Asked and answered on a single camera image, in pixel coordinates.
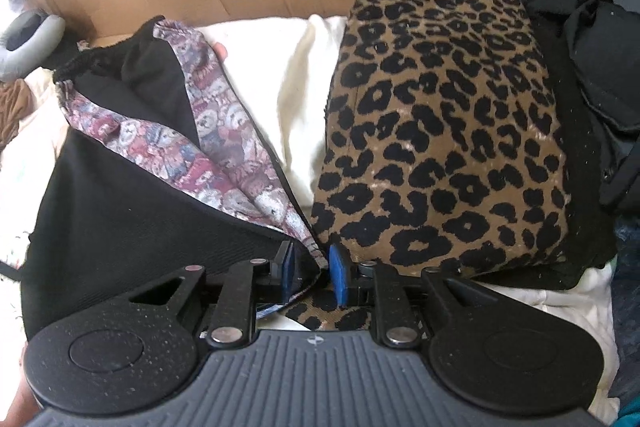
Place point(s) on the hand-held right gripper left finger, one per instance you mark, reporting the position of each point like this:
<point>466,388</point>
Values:
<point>287,274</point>

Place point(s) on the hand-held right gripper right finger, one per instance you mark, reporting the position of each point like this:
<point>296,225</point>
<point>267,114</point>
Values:
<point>339,279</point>

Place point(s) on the black pants with patterned lining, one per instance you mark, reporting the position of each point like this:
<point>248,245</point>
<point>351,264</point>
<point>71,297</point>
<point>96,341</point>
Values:
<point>125,217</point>

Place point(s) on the leopard print cushion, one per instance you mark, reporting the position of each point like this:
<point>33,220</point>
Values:
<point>440,117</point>

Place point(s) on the cream printed bedsheet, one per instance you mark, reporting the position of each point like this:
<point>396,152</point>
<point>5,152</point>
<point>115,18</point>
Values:
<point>280,72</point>

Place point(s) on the brown printed garment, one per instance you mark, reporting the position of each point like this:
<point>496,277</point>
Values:
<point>12,112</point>

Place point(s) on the dark grey jacket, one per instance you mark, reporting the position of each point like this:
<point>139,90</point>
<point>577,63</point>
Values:
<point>610,82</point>

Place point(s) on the grey neck pillow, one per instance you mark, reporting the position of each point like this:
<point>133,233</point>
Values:
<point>45,37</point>

